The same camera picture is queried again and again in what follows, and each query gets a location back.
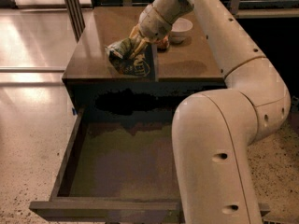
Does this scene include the green jalapeno chip bag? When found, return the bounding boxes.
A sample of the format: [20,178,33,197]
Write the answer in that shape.
[105,38,150,77]

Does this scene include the dark cabinet with counter top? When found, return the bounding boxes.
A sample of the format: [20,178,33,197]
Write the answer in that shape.
[63,7,225,122]

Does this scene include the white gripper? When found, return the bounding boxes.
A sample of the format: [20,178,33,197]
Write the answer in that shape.
[129,4,172,59]

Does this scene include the open dark top drawer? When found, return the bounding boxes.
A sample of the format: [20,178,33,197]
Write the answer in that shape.
[30,105,265,224]

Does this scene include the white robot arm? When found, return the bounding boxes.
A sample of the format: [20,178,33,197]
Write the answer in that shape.
[132,0,291,224]

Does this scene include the crushed red soda can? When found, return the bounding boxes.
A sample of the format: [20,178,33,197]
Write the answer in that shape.
[156,35,170,51]

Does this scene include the dark vertical post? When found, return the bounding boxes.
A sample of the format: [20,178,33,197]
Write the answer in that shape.
[64,0,85,41]

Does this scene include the white bowl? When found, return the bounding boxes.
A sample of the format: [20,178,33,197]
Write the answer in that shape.
[170,18,192,44]

